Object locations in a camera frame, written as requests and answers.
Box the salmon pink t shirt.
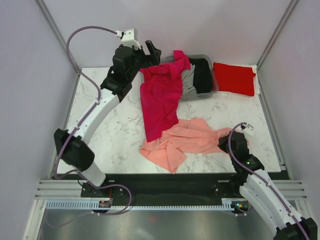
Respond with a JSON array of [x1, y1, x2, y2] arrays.
[[139, 118, 231, 174]]

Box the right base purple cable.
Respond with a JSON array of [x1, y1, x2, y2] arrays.
[[231, 197, 253, 218]]

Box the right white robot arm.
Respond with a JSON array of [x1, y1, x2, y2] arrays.
[[218, 131, 318, 240]]

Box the grey plastic bin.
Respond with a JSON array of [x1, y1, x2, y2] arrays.
[[140, 50, 217, 104]]

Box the white slotted cable duct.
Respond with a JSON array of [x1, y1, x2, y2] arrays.
[[45, 198, 248, 211]]

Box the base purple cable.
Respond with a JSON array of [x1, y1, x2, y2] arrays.
[[91, 183, 133, 216], [231, 197, 253, 218]]

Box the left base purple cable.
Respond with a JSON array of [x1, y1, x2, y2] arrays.
[[91, 183, 133, 216]]

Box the black t shirt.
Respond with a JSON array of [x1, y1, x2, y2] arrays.
[[189, 58, 213, 94]]

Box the folded white t shirt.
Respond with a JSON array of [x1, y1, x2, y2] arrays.
[[216, 63, 262, 97]]

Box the right aluminium frame post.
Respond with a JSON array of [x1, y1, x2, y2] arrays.
[[256, 0, 301, 73]]

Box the left aluminium frame post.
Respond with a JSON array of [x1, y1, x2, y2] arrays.
[[34, 0, 81, 76]]

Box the magenta t shirt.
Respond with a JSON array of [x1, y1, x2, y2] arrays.
[[140, 50, 191, 142]]

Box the aluminium frame post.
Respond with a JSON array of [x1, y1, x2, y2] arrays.
[[34, 0, 81, 76], [256, 0, 301, 73]]

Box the grey t shirt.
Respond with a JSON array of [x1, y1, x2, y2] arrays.
[[181, 64, 197, 96]]

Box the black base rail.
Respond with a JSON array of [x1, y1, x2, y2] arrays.
[[81, 173, 241, 206]]

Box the folded red t shirt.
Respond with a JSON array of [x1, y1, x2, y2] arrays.
[[212, 62, 257, 97]]

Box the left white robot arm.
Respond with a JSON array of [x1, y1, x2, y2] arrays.
[[53, 40, 162, 197]]

